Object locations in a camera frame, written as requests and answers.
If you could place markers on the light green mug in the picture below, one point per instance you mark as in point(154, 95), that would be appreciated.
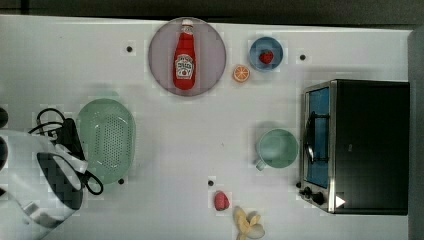
point(277, 148)

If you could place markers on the red ketchup bottle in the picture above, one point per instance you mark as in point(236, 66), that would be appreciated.
point(184, 64)

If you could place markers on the orange slice toy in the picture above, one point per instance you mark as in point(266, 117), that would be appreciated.
point(241, 73)

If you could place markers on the green oval strainer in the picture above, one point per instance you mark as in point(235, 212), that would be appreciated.
point(107, 132)

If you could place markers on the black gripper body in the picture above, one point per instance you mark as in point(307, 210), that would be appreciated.
point(68, 137)

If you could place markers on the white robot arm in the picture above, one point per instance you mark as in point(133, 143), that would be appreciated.
point(42, 185)

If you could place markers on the peeled toy banana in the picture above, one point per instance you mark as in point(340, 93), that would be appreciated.
point(249, 227)

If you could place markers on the pink toy fruit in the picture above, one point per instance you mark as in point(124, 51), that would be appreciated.
point(221, 201)

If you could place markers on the blue bowl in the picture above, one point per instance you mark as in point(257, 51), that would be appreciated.
point(263, 44)

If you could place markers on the red toy strawberry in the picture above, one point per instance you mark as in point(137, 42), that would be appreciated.
point(266, 57)

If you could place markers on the black toaster oven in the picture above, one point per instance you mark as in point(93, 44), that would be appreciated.
point(355, 147)

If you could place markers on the grey round plate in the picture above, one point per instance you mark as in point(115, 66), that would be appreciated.
point(210, 56)

